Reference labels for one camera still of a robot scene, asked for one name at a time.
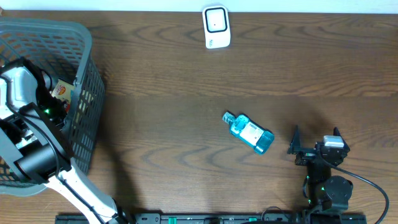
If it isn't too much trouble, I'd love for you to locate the blue mouthwash bottle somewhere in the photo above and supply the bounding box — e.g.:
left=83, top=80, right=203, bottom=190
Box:
left=222, top=111, right=275, bottom=155

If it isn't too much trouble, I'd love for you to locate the yellow snack bag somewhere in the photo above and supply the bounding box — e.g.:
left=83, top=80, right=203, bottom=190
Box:
left=52, top=79, right=75, bottom=112

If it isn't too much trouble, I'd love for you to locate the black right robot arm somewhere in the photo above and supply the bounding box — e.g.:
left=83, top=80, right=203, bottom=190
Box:
left=287, top=127, right=353, bottom=214

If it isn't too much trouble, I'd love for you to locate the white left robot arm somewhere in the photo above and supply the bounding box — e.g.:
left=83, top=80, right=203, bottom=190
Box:
left=1, top=57, right=132, bottom=223

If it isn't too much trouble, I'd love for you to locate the white barcode scanner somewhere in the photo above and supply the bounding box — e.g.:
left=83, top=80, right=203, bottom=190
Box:
left=202, top=5, right=231, bottom=49

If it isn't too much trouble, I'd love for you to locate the grey plastic basket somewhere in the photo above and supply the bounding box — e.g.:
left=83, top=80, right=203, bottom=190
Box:
left=0, top=17, right=106, bottom=197

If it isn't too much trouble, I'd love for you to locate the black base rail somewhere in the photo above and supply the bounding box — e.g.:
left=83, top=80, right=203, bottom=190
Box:
left=55, top=212, right=368, bottom=224

